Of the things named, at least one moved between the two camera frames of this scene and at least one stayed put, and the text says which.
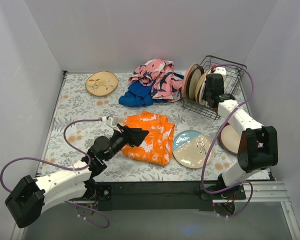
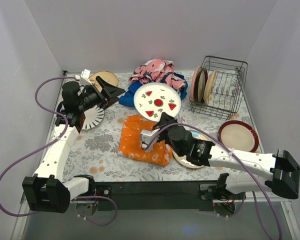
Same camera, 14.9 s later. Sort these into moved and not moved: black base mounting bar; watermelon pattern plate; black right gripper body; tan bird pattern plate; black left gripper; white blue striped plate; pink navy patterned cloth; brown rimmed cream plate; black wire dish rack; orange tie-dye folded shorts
Moved: black left gripper; black right gripper body; brown rimmed cream plate; white blue striped plate; watermelon pattern plate
Not moved: tan bird pattern plate; black base mounting bar; orange tie-dye folded shorts; black wire dish rack; pink navy patterned cloth
